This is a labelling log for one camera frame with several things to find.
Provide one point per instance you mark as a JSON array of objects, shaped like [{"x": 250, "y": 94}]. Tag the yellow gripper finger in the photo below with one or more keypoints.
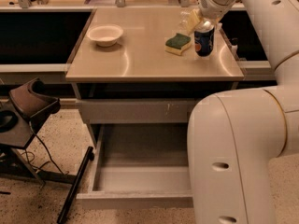
[{"x": 197, "y": 14}]

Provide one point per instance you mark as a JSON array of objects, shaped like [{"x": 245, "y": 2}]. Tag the blue pepsi can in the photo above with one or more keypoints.
[{"x": 204, "y": 39}]

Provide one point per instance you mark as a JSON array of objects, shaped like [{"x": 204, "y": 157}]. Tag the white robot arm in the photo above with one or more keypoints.
[{"x": 232, "y": 135}]

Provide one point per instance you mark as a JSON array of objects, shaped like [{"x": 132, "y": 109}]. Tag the grey drawer cabinet counter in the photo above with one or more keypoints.
[{"x": 138, "y": 67}]

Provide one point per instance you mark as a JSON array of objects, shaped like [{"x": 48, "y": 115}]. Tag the grey closed top drawer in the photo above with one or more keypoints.
[{"x": 117, "y": 111}]

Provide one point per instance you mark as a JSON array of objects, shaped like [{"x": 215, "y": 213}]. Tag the grey open middle drawer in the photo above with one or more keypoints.
[{"x": 139, "y": 166}]

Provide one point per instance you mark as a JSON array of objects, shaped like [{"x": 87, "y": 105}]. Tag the clear plastic water bottle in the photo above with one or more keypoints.
[{"x": 183, "y": 17}]

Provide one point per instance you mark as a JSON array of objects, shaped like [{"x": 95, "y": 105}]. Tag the green yellow sponge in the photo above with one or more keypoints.
[{"x": 177, "y": 44}]

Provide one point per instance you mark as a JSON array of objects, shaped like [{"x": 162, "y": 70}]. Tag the white bowl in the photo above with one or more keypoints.
[{"x": 105, "y": 35}]

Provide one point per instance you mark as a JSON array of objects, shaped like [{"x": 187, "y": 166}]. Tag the black floor bar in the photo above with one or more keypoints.
[{"x": 89, "y": 156}]

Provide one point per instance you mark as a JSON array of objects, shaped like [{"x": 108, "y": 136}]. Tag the brown curved seat stand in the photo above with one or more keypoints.
[{"x": 22, "y": 116}]

